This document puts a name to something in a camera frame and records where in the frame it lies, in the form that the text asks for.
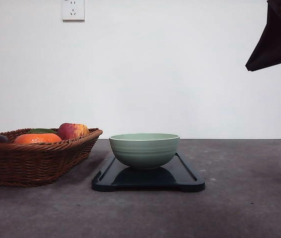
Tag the brown wicker basket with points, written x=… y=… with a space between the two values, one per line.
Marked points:
x=38 y=156

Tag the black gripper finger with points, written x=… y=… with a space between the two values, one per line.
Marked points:
x=267 y=50

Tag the red yellow apple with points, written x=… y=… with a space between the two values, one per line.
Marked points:
x=69 y=131

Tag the white wall socket left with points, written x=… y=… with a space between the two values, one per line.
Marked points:
x=73 y=11

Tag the green fruit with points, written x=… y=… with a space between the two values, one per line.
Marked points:
x=41 y=130

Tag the dark rectangular tray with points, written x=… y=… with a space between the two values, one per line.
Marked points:
x=175 y=175

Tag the green ceramic bowl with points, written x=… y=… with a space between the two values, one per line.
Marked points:
x=144 y=150

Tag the orange tangerine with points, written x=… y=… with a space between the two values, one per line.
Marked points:
x=37 y=138

